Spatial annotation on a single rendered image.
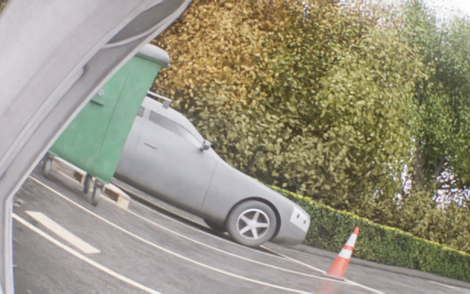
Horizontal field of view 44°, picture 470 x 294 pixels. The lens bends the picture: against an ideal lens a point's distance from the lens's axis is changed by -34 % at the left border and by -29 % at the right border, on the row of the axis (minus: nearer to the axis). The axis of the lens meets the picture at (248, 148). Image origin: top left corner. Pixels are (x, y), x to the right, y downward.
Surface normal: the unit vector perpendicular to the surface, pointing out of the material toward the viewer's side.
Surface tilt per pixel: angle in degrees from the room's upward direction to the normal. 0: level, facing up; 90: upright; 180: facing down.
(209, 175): 83
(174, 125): 55
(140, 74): 94
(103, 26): 100
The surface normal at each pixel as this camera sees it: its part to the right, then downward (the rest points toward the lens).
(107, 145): 0.31, 0.13
